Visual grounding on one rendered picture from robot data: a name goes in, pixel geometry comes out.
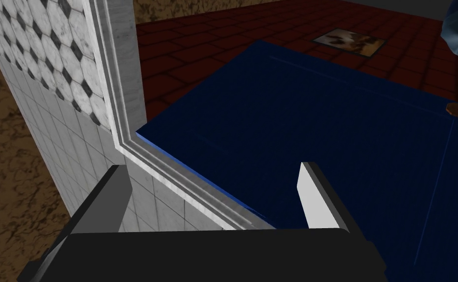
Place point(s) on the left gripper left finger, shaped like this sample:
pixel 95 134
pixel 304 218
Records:
pixel 107 203

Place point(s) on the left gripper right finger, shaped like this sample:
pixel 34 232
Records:
pixel 318 203

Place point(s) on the dark blue door leaf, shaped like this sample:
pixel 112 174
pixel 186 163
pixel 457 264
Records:
pixel 291 117

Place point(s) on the framed brown wall picture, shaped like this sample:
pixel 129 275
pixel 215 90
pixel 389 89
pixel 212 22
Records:
pixel 350 42

